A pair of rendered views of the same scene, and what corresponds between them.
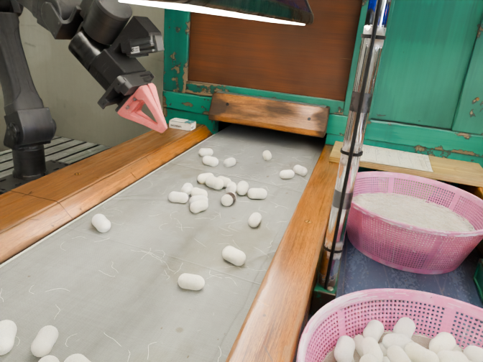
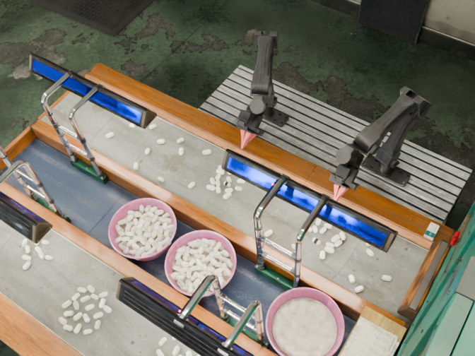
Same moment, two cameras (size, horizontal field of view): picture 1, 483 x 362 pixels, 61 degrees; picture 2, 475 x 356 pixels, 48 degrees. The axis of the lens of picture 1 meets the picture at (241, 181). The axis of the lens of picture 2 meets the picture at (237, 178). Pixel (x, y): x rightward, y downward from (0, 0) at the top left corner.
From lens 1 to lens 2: 1.93 m
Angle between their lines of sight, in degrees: 86
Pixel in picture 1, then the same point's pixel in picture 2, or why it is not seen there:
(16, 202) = (305, 169)
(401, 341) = (222, 266)
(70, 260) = not seen: hidden behind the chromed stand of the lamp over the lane
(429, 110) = not seen: outside the picture
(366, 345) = (223, 257)
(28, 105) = (386, 149)
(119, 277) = not seen: hidden behind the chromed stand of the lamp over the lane
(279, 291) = (242, 236)
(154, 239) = (286, 212)
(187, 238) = (285, 222)
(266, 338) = (224, 228)
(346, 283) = (274, 287)
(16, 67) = (394, 134)
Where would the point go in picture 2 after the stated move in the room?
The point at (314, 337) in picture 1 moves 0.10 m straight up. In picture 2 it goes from (225, 241) to (223, 229)
